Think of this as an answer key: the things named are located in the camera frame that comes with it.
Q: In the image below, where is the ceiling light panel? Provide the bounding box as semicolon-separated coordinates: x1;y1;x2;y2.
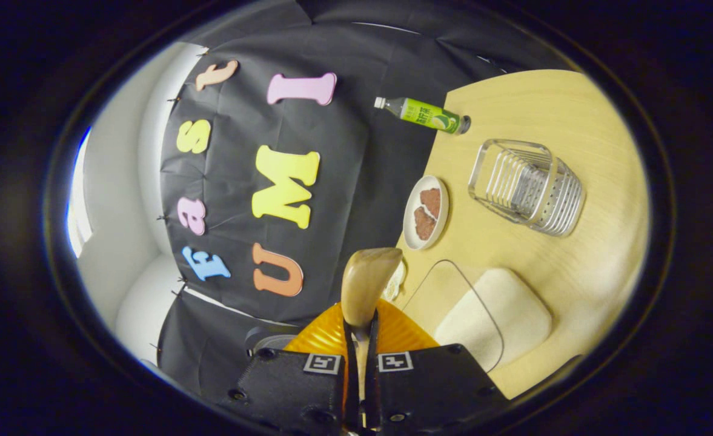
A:
67;126;93;258

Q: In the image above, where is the white divided food tray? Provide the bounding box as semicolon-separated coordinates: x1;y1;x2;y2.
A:
383;257;407;302

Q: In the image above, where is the metal wire chopstick holder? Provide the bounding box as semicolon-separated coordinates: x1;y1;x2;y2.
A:
468;139;586;237

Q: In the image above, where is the brown meat piece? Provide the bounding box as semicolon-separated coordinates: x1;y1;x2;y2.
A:
420;188;442;220
414;206;437;241

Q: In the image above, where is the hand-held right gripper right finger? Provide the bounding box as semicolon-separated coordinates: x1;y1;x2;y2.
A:
365;300;511;436

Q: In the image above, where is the wooden spoon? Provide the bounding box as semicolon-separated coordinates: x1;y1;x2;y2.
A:
340;247;403;424

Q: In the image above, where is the white round plate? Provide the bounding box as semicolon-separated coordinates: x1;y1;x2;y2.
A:
403;175;450;251

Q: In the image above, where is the green label drink bottle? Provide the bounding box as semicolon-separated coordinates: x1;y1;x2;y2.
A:
374;96;472;134

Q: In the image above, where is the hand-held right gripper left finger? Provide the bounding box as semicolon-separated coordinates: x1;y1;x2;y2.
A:
223;300;360;436

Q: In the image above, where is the grey rice cooker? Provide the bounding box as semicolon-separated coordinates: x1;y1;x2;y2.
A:
245;325;301;359

